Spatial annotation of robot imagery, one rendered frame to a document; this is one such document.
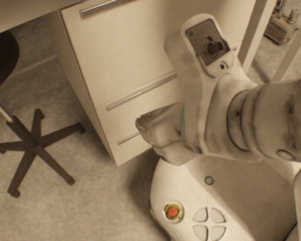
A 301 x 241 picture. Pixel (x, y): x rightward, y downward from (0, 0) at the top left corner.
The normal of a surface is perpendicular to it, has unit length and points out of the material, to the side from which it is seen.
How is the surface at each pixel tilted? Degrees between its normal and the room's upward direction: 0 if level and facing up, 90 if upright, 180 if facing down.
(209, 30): 40
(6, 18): 90
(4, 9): 90
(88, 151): 0
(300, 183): 94
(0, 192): 0
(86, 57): 90
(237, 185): 0
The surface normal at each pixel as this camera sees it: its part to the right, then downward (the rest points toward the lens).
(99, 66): 0.53, 0.71
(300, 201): -0.86, 0.50
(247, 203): -0.03, -0.54
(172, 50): -0.77, 0.54
